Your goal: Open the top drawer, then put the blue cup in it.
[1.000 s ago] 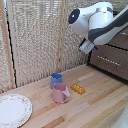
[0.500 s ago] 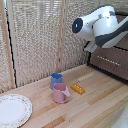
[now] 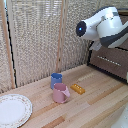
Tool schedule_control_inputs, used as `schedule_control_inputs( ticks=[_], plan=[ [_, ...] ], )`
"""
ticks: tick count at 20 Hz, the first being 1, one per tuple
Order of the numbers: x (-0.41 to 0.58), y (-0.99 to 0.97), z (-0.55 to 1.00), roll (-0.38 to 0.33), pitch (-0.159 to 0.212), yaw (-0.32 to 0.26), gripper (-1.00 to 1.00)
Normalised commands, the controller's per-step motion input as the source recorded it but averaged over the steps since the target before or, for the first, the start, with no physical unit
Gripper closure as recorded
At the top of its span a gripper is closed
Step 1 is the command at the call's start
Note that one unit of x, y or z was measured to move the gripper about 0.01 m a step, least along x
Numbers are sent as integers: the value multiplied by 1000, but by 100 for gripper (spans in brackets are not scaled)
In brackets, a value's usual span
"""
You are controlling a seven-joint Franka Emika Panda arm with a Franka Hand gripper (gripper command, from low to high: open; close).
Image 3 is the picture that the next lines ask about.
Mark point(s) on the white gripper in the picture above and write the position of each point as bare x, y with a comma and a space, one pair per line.
96, 46

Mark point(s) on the white floral rim plate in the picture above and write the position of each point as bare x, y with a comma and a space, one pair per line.
13, 110

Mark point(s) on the wooden screen post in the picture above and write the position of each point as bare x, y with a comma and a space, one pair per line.
60, 40
7, 43

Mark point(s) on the wide bamboo screen panel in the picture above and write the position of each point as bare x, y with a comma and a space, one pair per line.
33, 40

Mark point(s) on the blue cup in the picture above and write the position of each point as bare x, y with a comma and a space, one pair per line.
56, 80

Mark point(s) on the pink mug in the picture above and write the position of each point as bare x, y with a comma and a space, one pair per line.
60, 93

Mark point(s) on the dark drawer cabinet frame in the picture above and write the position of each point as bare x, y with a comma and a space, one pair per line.
89, 61

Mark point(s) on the yellow rectangular block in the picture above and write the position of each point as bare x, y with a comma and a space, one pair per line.
77, 88

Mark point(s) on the pale grey rounded object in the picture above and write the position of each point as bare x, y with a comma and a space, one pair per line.
120, 118

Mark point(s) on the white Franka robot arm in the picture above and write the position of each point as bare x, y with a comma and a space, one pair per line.
106, 26

